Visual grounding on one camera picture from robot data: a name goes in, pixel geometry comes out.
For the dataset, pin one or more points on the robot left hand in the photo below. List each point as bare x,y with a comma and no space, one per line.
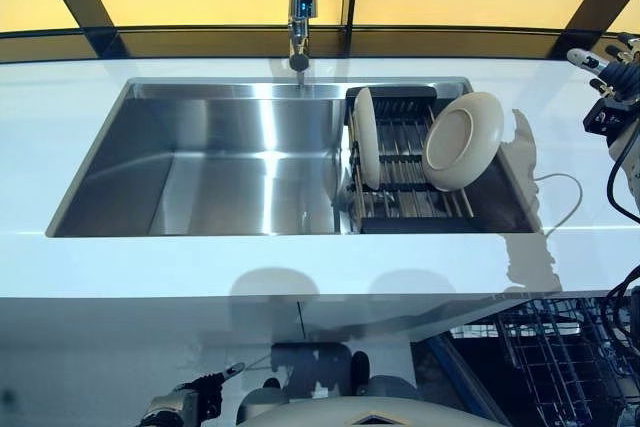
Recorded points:
210,389

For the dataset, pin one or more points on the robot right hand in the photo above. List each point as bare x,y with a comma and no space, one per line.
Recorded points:
620,79

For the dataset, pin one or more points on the cream round plate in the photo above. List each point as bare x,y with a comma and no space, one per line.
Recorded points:
365,137
450,147

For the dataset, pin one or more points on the black robot left foot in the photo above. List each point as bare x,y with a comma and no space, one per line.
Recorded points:
272,383

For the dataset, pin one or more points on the black robot foot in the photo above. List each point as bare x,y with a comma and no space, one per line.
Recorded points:
360,364
272,383

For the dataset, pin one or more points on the white cabinet door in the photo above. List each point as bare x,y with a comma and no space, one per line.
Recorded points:
100,347
350,317

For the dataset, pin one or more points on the grey robot torso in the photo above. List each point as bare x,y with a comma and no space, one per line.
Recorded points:
360,414

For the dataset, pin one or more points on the black robot right foot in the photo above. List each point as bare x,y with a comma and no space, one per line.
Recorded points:
360,364

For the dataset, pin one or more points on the white robot right leg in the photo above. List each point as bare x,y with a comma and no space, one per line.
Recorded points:
395,387

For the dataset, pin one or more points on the stainless steel sink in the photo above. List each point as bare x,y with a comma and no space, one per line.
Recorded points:
200,157

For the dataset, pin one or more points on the black sink dish rack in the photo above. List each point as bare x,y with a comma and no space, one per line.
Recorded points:
400,222

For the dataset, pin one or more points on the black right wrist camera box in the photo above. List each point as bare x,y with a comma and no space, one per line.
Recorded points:
602,116

